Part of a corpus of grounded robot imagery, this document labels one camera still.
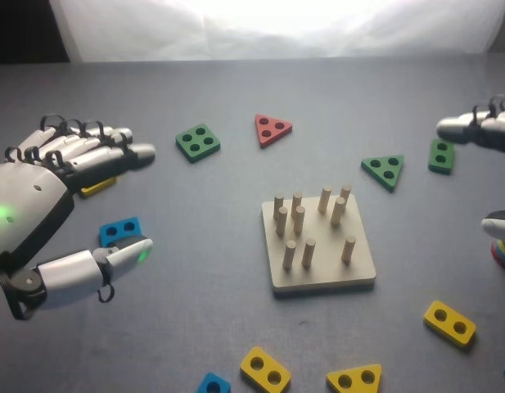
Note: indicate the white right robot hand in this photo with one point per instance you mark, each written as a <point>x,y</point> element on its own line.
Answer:
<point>495,127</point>

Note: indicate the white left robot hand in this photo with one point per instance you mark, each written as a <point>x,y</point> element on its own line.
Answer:
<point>27,196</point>

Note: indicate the green rectangular two-hole block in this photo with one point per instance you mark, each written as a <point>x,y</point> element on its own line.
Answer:
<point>441,159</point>

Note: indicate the flat yellow block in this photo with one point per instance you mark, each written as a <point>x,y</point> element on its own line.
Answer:
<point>96,189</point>

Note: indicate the blue rectangular two-hole block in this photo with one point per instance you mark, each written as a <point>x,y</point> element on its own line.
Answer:
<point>120,230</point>

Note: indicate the green triangular three-hole block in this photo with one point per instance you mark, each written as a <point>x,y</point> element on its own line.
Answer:
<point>384,168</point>

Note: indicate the green square four-hole block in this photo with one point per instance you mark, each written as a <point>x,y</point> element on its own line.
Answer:
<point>197,144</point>

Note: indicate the yellow rectangular two-hole block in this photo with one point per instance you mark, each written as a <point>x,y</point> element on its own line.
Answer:
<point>265,370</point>
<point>449,323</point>

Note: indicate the wooden peg board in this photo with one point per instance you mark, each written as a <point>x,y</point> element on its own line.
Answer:
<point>330,268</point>

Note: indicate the red triangular three-hole block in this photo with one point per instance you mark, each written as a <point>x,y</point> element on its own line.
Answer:
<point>270,127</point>

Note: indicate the blue block with hole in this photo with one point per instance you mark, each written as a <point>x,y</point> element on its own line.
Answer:
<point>213,385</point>

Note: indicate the yellow triangular block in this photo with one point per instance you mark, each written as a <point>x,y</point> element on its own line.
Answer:
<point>355,380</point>

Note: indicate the grey table cloth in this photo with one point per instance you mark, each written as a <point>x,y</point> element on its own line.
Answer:
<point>195,307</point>

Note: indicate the white backdrop sheet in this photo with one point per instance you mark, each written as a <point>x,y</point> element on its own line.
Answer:
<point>256,28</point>

